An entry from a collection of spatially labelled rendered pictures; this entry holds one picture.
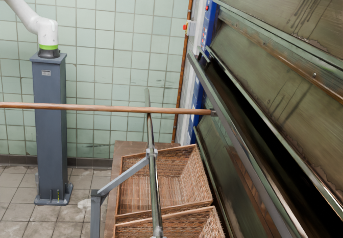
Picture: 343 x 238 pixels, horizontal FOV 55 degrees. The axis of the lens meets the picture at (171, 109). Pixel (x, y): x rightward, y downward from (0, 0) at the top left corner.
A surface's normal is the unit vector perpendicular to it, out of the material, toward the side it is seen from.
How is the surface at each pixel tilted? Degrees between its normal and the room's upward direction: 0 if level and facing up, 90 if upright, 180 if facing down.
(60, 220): 0
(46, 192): 90
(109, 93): 90
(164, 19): 90
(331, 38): 70
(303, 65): 90
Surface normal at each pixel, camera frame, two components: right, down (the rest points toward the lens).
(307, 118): -0.89, -0.37
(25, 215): 0.11, -0.91
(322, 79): -0.99, -0.06
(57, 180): 0.08, 0.40
